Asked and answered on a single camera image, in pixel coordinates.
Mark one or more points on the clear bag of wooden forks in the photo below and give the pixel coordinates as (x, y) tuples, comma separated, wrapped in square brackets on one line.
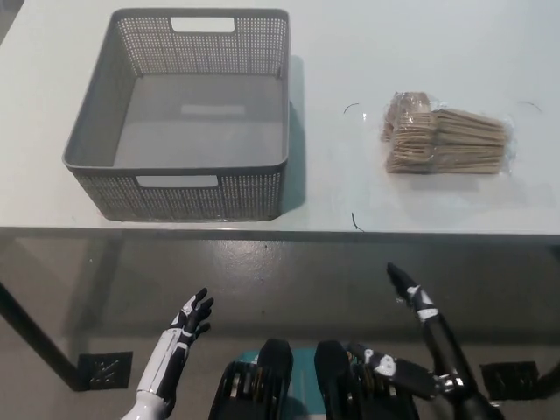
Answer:
[(455, 144)]

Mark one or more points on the robot right black white hand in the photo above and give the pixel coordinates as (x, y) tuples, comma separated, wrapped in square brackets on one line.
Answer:
[(442, 350)]

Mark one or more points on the black floor foot plate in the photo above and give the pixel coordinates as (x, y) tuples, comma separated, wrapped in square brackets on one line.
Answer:
[(509, 380), (105, 369)]

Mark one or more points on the robot left black body block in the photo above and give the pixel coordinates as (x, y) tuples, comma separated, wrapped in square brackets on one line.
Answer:
[(273, 363)]

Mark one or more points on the grey perforated plastic basket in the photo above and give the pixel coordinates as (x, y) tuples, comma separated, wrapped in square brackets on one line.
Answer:
[(197, 131)]

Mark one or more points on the robot left white black hand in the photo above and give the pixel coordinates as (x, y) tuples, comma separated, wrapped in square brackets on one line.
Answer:
[(175, 345)]

